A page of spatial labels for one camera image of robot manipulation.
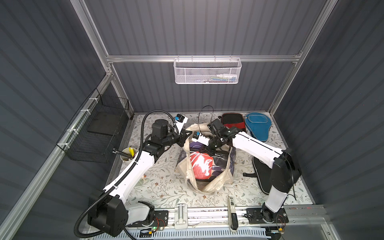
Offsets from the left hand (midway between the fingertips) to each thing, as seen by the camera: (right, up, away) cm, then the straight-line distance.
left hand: (192, 133), depth 75 cm
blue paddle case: (+49, +5, +34) cm, 60 cm away
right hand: (+6, -9, +8) cm, 14 cm away
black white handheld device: (+19, -40, -5) cm, 45 cm away
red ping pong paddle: (+5, -18, +6) cm, 20 cm away
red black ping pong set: (+30, +8, +39) cm, 49 cm away
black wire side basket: (-49, -2, -2) cm, 49 cm away
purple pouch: (+2, -9, +12) cm, 15 cm away
